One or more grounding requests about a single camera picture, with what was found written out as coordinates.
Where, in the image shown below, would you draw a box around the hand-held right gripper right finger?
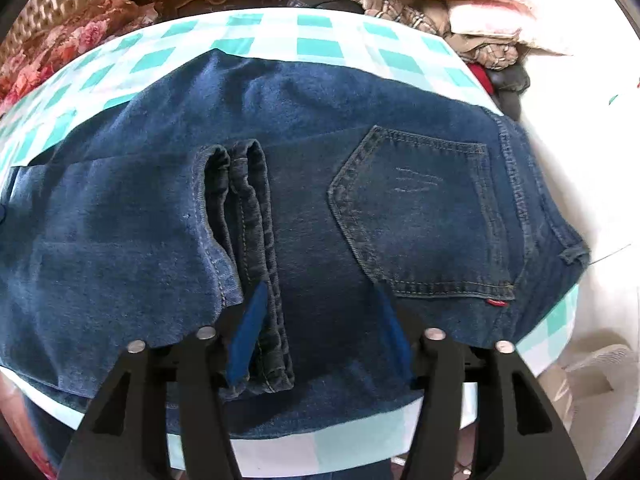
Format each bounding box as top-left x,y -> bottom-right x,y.
377,287 -> 588,480

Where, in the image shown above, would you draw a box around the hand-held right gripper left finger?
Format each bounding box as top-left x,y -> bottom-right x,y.
57,282 -> 268,480

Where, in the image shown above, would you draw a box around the blue denim pants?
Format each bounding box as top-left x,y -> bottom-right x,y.
0,49 -> 591,433

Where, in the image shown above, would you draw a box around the white wardrobe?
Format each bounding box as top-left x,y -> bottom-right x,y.
500,0 -> 640,361

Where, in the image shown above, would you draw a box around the dark leather armchair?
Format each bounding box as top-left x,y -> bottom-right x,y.
290,0 -> 531,121

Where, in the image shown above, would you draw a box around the red cloth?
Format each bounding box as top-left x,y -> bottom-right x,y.
470,62 -> 496,96

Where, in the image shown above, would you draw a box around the teal white checkered tablecloth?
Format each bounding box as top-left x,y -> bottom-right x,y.
0,7 -> 581,471

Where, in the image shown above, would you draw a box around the beige plaid blanket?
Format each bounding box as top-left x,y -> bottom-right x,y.
362,0 -> 521,68

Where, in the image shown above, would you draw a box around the small pink pillow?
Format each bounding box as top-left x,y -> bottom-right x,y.
447,0 -> 576,56

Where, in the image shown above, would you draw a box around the pink floral bedding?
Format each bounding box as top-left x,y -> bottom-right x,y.
0,0 -> 161,116

